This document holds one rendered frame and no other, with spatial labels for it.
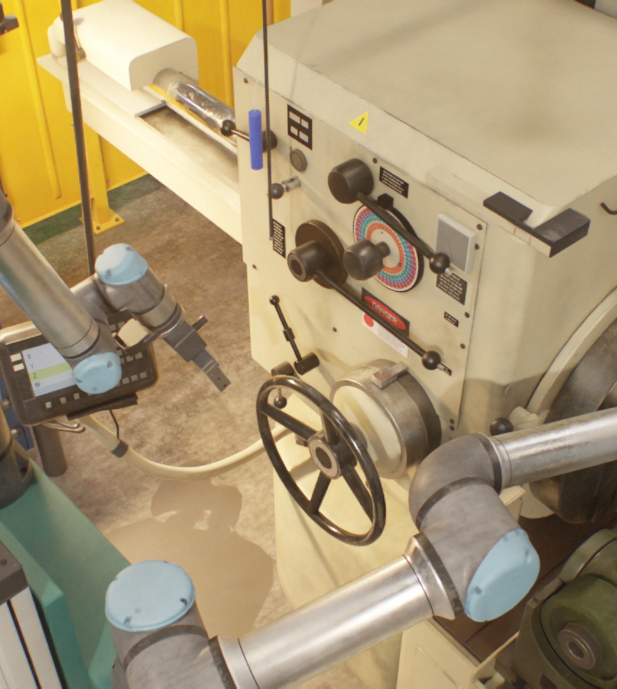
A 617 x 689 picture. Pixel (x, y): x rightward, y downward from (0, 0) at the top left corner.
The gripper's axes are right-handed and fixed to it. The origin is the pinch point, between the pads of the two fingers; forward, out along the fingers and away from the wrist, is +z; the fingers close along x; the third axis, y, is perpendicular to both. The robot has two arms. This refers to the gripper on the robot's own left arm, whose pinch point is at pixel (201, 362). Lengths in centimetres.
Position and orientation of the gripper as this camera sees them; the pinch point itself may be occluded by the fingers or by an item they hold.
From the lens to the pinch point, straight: 194.9
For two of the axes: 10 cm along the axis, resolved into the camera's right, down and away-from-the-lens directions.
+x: -5.7, -4.6, 6.8
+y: 7.2, -6.8, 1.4
